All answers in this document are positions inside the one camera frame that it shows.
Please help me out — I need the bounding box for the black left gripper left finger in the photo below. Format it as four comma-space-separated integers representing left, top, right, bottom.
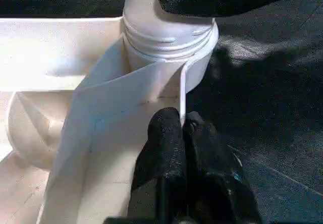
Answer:
128, 107, 188, 224

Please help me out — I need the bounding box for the white plastic table top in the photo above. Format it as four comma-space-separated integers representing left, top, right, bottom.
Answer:
0, 17, 220, 224

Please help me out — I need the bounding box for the white plastic table leg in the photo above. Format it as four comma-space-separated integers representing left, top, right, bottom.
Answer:
123, 0, 219, 59

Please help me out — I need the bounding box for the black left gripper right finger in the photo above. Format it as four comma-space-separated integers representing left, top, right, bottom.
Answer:
182, 111, 264, 224

